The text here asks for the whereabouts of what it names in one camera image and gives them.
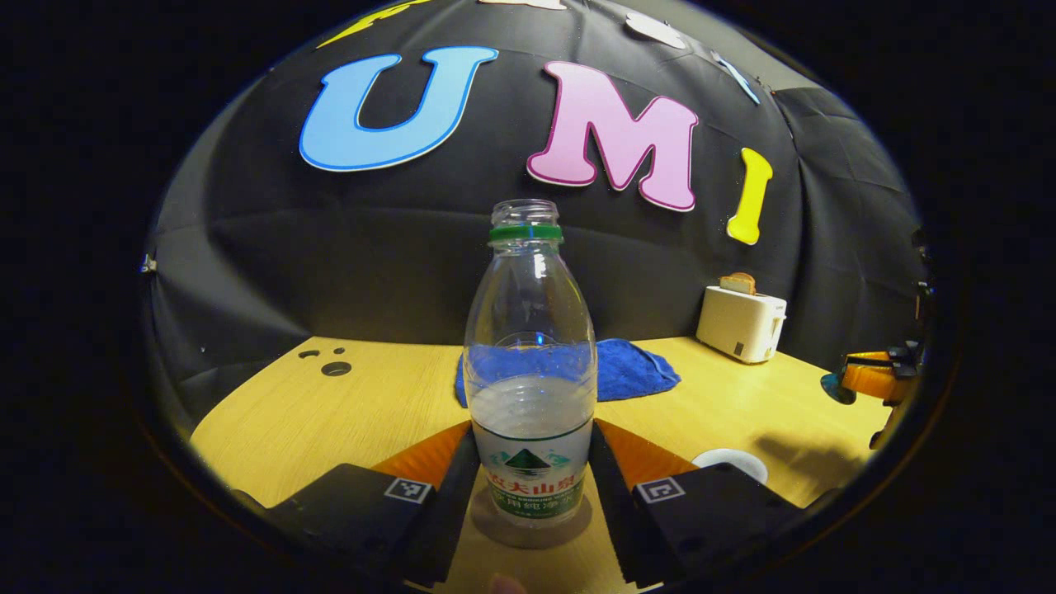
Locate dark green teacup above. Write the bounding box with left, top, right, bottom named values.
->
left=691, top=448, right=769, bottom=484

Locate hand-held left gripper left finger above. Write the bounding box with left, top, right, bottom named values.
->
left=264, top=421, right=481, bottom=588

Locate clear plastic water bottle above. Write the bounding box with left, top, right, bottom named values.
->
left=464, top=198, right=599, bottom=529

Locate black backdrop cloth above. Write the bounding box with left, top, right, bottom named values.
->
left=144, top=0, right=929, bottom=430

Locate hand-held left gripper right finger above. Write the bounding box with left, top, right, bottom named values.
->
left=587, top=418, right=805, bottom=588

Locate blue cloth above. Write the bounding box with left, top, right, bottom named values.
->
left=455, top=338, right=682, bottom=408

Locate white toaster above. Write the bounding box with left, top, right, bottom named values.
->
left=696, top=285, right=788, bottom=365

